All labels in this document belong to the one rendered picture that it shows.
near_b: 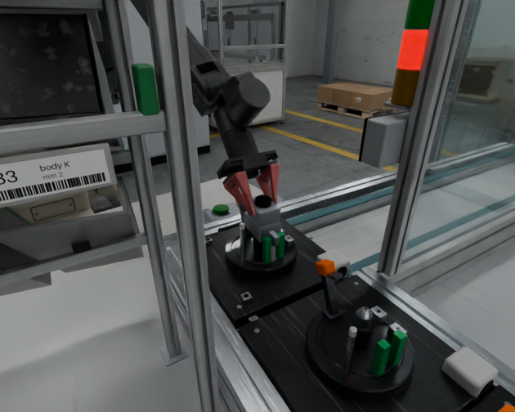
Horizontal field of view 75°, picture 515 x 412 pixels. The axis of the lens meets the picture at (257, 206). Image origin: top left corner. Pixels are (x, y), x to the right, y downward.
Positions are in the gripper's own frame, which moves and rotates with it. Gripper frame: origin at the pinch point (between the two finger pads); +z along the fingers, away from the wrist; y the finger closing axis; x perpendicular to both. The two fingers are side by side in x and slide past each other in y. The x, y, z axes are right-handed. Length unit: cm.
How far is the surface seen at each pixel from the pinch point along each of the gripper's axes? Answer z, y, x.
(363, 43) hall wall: -429, 725, 512
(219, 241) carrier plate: 2.2, -5.1, 13.8
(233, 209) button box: -5.2, 4.5, 23.8
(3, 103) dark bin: -7.6, -30.6, -28.1
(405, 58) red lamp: -11.1, 16.4, -24.7
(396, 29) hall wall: -397, 736, 422
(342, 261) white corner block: 13.7, 10.2, -2.4
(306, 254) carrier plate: 10.7, 7.6, 4.2
